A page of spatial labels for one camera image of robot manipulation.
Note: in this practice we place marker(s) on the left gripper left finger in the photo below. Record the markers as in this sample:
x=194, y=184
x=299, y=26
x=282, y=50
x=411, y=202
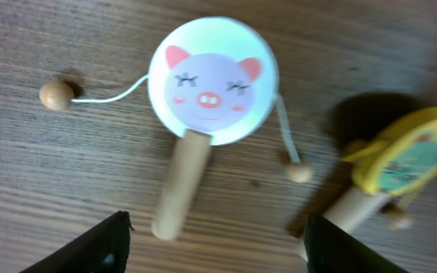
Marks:
x=105, y=248

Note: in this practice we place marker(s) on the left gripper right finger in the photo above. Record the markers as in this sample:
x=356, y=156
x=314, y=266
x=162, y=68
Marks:
x=331, y=250

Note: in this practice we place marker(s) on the white pig rattle drum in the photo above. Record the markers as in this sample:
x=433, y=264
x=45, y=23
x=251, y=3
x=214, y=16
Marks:
x=211, y=82

